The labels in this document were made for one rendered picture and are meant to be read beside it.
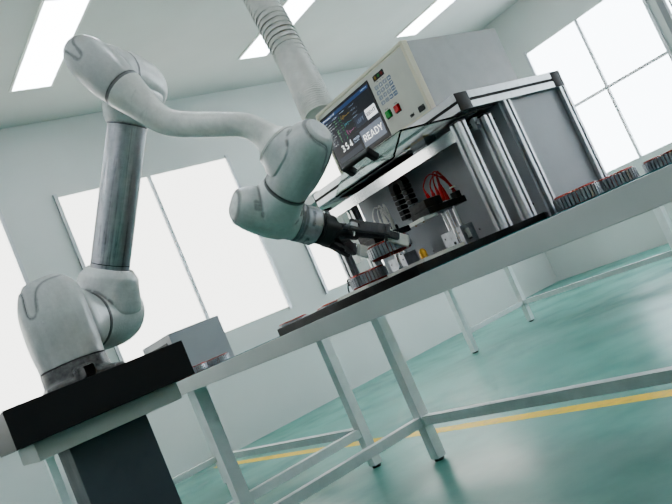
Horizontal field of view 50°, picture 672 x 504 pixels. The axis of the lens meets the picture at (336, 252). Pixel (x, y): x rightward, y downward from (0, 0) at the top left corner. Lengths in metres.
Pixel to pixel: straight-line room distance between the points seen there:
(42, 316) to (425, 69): 1.12
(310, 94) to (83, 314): 1.83
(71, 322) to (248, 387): 5.09
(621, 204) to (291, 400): 5.97
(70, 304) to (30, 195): 4.88
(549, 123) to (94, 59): 1.16
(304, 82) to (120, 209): 1.63
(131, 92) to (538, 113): 1.04
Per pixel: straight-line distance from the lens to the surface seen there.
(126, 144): 1.94
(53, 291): 1.79
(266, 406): 6.85
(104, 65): 1.81
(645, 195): 1.17
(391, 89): 2.00
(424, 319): 8.08
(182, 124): 1.69
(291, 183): 1.53
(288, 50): 3.52
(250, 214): 1.57
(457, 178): 2.05
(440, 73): 1.99
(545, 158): 1.97
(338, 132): 2.18
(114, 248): 1.94
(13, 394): 6.20
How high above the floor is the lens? 0.74
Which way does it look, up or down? 5 degrees up
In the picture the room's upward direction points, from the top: 24 degrees counter-clockwise
